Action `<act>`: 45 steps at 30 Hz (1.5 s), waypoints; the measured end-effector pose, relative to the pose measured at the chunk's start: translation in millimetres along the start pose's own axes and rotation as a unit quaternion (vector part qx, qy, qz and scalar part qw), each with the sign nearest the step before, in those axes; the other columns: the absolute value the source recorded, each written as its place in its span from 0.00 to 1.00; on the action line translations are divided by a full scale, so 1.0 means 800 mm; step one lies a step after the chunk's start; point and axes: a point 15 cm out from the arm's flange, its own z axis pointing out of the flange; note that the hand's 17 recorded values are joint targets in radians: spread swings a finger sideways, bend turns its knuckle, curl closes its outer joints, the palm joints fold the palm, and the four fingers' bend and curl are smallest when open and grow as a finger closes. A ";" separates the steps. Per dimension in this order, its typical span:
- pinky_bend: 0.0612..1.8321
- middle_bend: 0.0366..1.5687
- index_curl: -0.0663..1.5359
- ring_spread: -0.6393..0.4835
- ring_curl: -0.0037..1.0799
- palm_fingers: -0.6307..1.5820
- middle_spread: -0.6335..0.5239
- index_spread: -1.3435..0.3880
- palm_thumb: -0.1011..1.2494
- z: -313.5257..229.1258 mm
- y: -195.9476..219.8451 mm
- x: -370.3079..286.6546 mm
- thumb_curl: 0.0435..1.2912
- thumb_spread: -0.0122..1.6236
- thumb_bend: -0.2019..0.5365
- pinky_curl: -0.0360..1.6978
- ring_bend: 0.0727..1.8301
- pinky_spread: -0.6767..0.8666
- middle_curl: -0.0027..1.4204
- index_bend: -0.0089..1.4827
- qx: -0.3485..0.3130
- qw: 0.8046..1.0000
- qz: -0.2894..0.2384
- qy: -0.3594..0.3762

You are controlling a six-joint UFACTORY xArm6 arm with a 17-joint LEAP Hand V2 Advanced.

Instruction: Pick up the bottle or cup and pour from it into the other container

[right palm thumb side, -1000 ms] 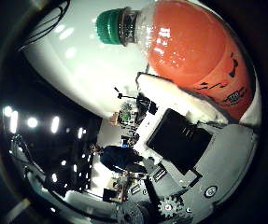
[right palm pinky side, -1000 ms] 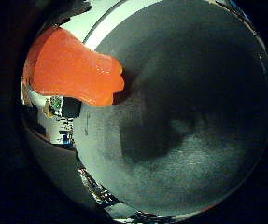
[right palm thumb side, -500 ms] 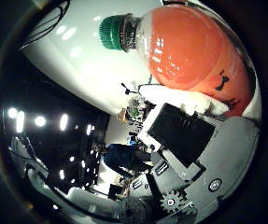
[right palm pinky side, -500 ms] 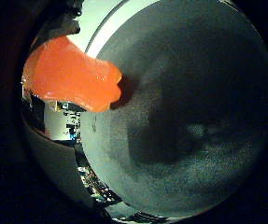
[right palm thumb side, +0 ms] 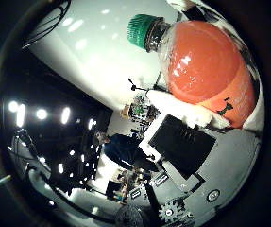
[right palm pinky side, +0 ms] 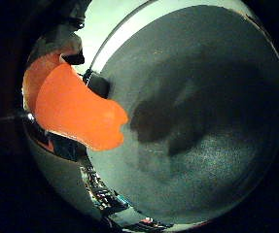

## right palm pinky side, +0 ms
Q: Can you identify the orange drink bottle green cap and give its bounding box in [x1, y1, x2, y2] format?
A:
[22, 52, 129, 152]

